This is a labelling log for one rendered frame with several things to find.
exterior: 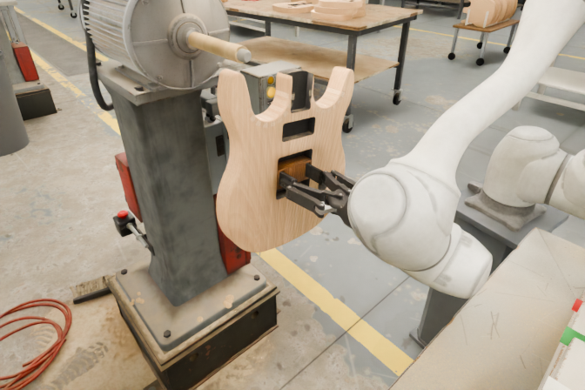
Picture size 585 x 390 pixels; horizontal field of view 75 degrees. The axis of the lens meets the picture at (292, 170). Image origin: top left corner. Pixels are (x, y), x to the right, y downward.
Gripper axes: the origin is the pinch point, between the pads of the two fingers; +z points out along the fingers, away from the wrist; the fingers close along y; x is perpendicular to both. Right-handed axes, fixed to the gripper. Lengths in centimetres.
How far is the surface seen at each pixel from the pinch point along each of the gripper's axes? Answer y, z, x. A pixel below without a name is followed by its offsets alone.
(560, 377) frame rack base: -17, -54, 7
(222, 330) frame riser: 1, 33, -77
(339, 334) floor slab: 46, 14, -95
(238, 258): 16, 46, -61
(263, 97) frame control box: 13.6, 29.4, 8.2
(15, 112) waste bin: -17, 300, -67
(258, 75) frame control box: 12.9, 31.1, 14.0
